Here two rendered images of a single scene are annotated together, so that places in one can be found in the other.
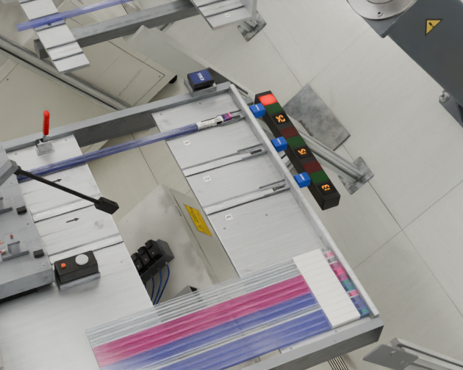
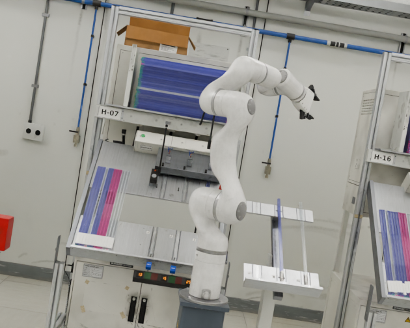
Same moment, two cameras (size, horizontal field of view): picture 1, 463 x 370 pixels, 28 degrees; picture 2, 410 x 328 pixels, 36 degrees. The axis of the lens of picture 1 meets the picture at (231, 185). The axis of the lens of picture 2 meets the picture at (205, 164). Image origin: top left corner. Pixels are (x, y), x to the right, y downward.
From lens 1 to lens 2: 2.78 m
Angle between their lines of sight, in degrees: 70
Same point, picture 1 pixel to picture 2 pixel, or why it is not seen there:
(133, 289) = (137, 191)
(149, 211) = not seen: hidden behind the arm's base
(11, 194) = (193, 168)
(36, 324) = (142, 163)
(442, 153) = not seen: outside the picture
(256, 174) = (162, 252)
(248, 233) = (136, 233)
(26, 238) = (171, 164)
